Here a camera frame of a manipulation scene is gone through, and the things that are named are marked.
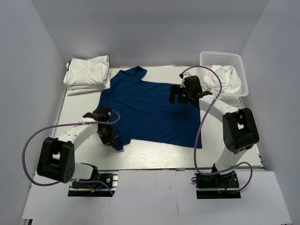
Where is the blue t shirt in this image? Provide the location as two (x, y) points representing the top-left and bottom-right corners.
(97, 67), (202, 150)

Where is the white t shirt stack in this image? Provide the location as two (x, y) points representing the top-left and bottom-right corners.
(63, 55), (111, 96)

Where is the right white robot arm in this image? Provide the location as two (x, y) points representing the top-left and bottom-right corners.
(169, 74), (259, 187)

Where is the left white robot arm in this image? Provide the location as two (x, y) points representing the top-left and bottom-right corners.
(37, 122), (118, 187)

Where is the white plastic basket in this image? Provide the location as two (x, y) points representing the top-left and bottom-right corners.
(199, 52), (249, 100)

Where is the crumpled white t shirt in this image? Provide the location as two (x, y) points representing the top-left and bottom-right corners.
(203, 65), (241, 95)

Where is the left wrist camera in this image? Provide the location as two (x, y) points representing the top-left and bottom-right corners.
(82, 105), (112, 122)

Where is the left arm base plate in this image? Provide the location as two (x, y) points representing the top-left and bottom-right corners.
(67, 171), (118, 197)

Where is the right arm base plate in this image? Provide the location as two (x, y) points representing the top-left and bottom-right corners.
(191, 171), (241, 199)

